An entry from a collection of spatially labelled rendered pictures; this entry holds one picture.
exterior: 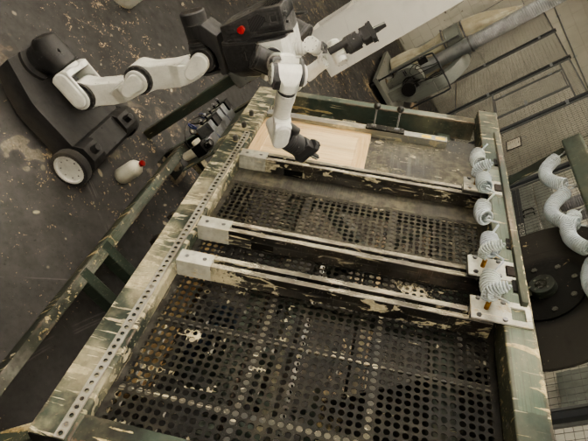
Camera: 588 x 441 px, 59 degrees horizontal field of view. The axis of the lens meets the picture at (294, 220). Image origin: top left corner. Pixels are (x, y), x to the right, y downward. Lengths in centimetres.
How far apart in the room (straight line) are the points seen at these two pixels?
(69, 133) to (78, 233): 50
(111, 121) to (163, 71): 59
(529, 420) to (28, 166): 238
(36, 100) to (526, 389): 241
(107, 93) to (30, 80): 36
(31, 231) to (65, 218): 20
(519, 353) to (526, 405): 18
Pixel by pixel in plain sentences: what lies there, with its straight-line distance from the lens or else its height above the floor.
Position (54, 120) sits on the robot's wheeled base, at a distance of 286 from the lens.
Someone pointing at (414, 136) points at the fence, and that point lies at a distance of 278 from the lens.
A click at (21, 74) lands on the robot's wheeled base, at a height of 17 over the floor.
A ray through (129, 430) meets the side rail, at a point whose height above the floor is 101.
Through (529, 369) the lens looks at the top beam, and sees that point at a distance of 170.
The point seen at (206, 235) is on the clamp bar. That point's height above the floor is 93.
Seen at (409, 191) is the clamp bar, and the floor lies 151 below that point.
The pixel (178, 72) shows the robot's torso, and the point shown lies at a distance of 254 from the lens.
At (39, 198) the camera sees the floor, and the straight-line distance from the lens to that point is 282.
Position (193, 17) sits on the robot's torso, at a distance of 244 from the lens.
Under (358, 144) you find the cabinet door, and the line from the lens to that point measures 267.
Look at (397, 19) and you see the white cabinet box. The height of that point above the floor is 101.
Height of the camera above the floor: 220
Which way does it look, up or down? 30 degrees down
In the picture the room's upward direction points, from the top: 66 degrees clockwise
